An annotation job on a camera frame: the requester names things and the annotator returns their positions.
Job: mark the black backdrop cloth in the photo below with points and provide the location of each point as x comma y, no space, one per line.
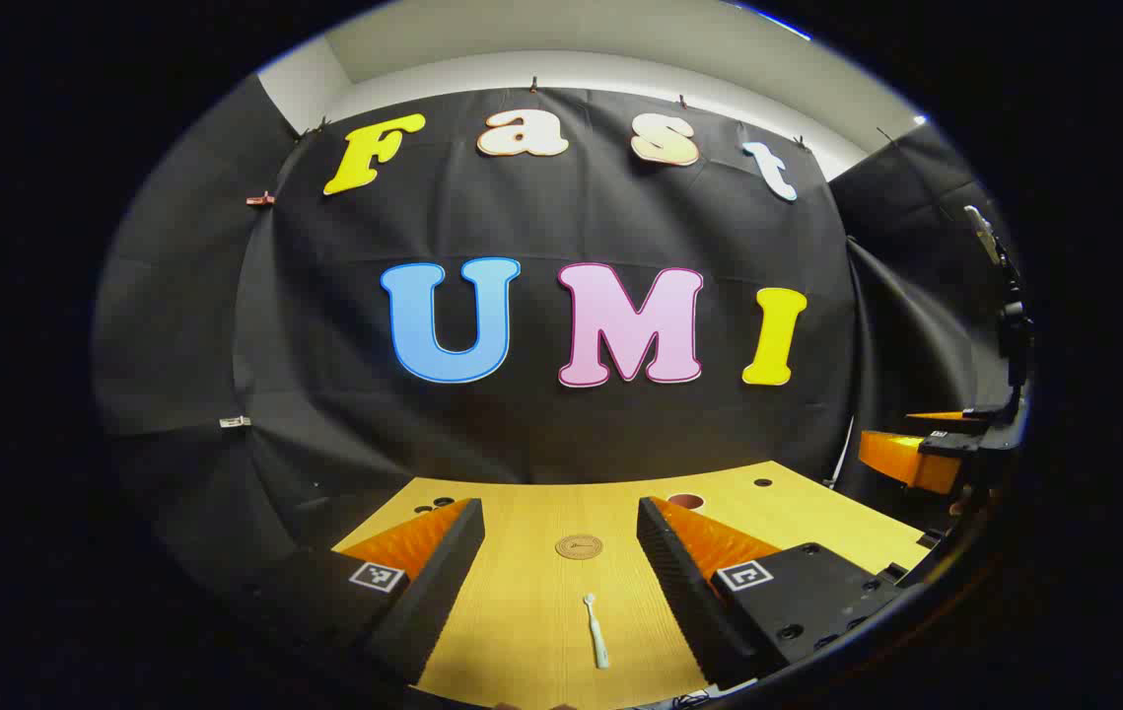
522,424

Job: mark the beige cup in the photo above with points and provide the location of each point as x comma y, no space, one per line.
687,501

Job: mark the round cork coaster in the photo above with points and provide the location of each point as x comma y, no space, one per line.
579,546

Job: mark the pale green toothbrush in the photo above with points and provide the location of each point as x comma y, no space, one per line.
597,641

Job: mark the wooden desktop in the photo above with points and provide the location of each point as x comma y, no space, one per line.
531,611

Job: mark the red cloth clip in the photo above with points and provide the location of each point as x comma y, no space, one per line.
260,199

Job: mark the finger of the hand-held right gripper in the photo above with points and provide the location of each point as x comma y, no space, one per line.
946,417
901,459

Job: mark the white strip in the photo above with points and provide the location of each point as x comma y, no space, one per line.
847,454

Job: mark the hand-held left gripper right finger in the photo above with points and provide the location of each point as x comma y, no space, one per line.
684,592

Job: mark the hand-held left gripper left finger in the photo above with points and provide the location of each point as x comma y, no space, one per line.
443,582

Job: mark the silver cloth clip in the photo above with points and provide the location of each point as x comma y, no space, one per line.
235,422

